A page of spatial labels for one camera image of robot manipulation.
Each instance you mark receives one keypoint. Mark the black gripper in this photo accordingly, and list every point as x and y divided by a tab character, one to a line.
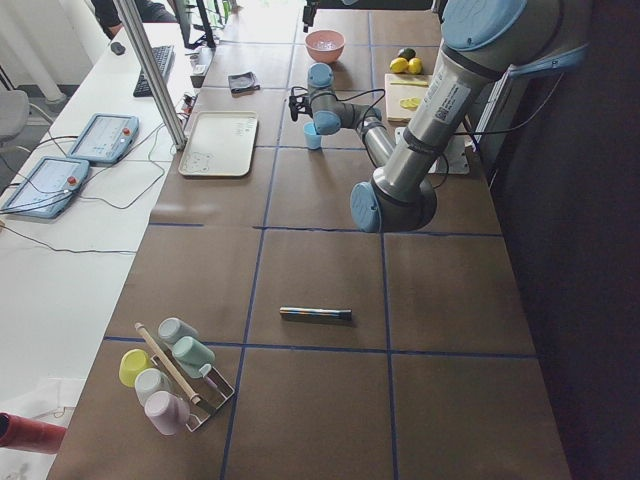
309	12

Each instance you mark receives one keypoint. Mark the steel muddler black tip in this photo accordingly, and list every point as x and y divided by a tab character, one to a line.
315	314

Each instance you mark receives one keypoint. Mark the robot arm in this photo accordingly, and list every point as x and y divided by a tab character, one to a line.
481	42

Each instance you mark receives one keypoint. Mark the pink bowl with ice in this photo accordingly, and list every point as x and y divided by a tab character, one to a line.
325	46

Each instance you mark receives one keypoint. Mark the light blue cup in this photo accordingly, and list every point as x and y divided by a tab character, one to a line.
313	139

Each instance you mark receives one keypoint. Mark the pale cup on rack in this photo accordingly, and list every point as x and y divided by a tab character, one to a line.
172	329

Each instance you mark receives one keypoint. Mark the mint green cup on rack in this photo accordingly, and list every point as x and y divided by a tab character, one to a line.
195	358

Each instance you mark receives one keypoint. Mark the yellow cup on rack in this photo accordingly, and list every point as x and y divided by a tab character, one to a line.
132	363

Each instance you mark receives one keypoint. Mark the grey white cup on rack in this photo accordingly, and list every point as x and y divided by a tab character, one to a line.
150	381

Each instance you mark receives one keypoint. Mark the pink cup on rack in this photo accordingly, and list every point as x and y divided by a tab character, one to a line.
167	412

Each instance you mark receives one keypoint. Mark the grey folded cloth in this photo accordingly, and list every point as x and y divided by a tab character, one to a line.
243	83

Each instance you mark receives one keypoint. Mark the yellow lemon near avocado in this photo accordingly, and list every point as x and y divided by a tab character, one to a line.
399	65

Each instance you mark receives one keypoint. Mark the yellow lemon near board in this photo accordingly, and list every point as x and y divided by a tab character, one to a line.
415	66

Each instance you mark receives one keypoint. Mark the yellow plastic knife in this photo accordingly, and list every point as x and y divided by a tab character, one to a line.
410	83

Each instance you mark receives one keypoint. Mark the bamboo cutting board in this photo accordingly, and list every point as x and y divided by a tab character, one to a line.
403	95

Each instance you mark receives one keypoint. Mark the lemon slices stack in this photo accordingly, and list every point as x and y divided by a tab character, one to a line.
411	103

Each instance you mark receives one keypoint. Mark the cream bear tray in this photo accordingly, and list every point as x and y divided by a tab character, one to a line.
220	144

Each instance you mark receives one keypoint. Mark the far blue teach pendant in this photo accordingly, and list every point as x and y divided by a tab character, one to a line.
105	139

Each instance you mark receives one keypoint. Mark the blue teach pendant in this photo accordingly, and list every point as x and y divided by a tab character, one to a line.
105	139
48	189

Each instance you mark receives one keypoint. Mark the near blue teach pendant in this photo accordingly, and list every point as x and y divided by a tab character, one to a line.
48	189

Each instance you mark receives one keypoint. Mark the red bottle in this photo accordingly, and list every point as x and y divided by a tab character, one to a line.
24	434

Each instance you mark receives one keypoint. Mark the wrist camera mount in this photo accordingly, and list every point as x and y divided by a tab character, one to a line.
298	105

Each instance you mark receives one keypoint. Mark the aluminium frame post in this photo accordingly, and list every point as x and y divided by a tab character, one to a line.
134	27

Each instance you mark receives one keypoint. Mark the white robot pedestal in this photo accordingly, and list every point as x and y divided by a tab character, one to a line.
457	162

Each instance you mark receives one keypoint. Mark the white wire cup rack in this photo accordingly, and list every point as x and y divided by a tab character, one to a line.
206	396

